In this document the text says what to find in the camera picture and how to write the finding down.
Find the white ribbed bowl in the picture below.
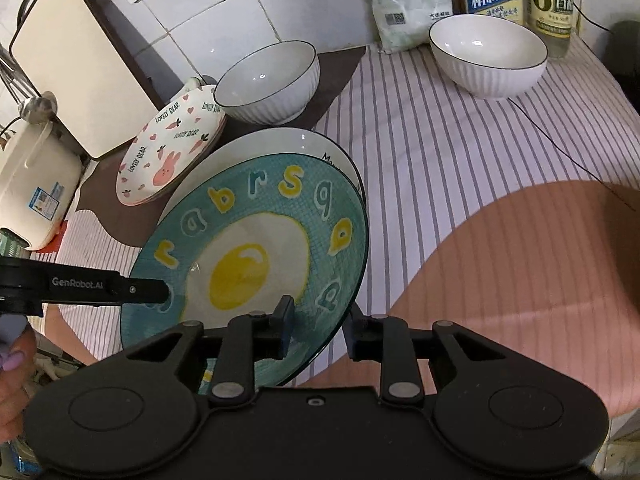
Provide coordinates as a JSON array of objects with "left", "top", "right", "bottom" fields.
[
  {"left": 214, "top": 41, "right": 321, "bottom": 126},
  {"left": 428, "top": 14, "right": 549, "bottom": 100}
]

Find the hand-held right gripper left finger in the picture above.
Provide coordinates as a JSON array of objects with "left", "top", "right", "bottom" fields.
[{"left": 125, "top": 295, "right": 297, "bottom": 407}]

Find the white black-rimmed plate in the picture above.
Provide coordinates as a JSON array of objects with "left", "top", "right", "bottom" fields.
[{"left": 159, "top": 127, "right": 364, "bottom": 221}]

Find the white rice cooker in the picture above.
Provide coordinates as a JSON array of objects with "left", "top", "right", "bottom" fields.
[{"left": 0, "top": 119, "right": 84, "bottom": 252}]

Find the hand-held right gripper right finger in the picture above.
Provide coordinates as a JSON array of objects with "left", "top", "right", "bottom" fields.
[{"left": 345, "top": 305, "right": 506, "bottom": 407}]

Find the cream cutting board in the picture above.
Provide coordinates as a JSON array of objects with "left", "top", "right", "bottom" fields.
[{"left": 9, "top": 0, "right": 173, "bottom": 161}]

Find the black cable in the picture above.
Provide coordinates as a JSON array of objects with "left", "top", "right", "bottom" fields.
[{"left": 515, "top": 0, "right": 640, "bottom": 206}]

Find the white salt bag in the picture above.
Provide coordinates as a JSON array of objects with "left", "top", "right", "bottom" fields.
[{"left": 342, "top": 0, "right": 453, "bottom": 55}]

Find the person's left hand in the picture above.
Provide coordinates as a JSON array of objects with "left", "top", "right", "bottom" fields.
[{"left": 0, "top": 312, "right": 39, "bottom": 445}]

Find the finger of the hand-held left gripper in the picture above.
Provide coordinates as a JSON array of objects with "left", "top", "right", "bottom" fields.
[{"left": 119, "top": 275, "right": 171, "bottom": 307}]

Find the pink rabbit print plate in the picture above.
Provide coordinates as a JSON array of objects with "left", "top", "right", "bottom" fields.
[{"left": 116, "top": 85, "right": 226, "bottom": 206}]

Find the purple striped tablecloth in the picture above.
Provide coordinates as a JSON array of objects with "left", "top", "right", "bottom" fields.
[{"left": 30, "top": 35, "right": 640, "bottom": 480}]

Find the metal ladle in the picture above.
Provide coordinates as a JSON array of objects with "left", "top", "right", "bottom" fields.
[{"left": 17, "top": 91, "right": 59, "bottom": 124}]

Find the clear vinegar bottle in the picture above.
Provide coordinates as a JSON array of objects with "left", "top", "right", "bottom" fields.
[{"left": 520, "top": 0, "right": 577, "bottom": 59}]

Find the teal egg print plate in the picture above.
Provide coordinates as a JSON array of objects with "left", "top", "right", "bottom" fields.
[{"left": 119, "top": 154, "right": 370, "bottom": 387}]

